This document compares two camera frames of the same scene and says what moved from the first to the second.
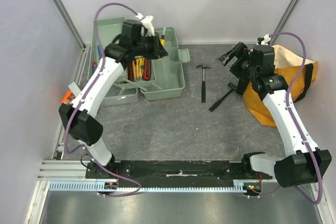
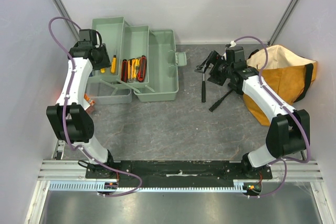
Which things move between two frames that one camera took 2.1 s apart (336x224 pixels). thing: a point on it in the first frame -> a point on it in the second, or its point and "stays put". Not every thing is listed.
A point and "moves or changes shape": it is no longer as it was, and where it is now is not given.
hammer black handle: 203,82 stays put
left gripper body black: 150,46 -> 103,61
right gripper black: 237,57 -> 214,67
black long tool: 233,87 stays put
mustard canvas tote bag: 288,64 stays put
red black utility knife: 147,68 -> 141,71
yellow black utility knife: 141,66 -> 135,66
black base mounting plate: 174,172 stays put
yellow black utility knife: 134,62 moves or changes shape
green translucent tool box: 156,77 stays put
